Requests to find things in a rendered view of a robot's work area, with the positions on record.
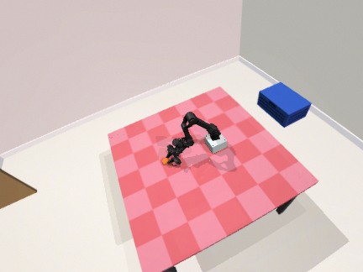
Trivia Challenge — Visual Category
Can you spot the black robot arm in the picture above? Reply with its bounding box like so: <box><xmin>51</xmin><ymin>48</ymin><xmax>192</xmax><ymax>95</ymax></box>
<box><xmin>167</xmin><ymin>112</ymin><xmax>221</xmax><ymax>156</ymax></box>

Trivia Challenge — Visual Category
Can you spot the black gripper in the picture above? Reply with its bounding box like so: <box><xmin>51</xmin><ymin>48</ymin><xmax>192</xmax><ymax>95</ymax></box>
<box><xmin>166</xmin><ymin>144</ymin><xmax>182</xmax><ymax>165</ymax></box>

